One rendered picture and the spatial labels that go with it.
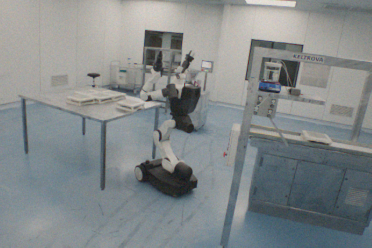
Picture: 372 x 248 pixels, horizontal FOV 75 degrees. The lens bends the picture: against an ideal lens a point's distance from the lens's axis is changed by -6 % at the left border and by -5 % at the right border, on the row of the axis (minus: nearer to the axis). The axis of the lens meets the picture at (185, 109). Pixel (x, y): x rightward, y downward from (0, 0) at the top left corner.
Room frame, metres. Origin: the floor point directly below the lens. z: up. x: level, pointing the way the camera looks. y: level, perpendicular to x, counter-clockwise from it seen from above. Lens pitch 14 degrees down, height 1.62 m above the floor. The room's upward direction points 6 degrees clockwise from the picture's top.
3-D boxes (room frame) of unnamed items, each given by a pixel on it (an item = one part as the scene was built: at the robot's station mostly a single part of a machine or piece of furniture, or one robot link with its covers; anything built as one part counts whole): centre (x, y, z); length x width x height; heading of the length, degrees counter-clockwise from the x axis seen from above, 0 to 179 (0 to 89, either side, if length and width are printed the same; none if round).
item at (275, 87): (2.39, -0.76, 1.34); 0.21 x 0.20 x 0.09; 166
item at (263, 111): (2.31, -0.72, 1.17); 0.22 x 0.11 x 0.20; 76
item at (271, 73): (2.40, -0.76, 1.48); 0.15 x 0.15 x 0.19
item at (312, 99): (2.40, -0.95, 1.28); 0.62 x 0.38 x 0.04; 76
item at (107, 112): (3.20, 1.24, 0.80); 1.50 x 1.10 x 0.04; 65
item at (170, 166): (2.70, 0.08, 0.28); 0.21 x 0.20 x 0.13; 43
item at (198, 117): (5.09, -0.08, 0.38); 0.63 x 0.57 x 0.76; 71
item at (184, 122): (2.65, 0.03, 0.81); 0.28 x 0.13 x 0.18; 43
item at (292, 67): (7.06, -2.24, 1.43); 1.38 x 0.01 x 1.16; 71
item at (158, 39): (8.15, 0.95, 1.43); 1.32 x 0.01 x 1.11; 71
